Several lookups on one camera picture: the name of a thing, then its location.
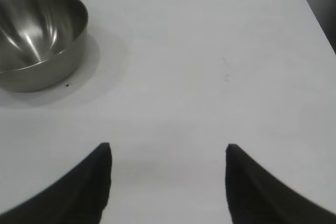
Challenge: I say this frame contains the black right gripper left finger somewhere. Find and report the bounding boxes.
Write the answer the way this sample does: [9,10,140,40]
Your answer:
[0,142,113,224]

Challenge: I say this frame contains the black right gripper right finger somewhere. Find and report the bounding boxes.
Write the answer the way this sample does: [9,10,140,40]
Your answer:
[225,143,336,224]

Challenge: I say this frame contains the stainless steel mixing bowl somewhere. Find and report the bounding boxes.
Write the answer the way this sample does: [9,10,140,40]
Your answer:
[0,0,89,93]

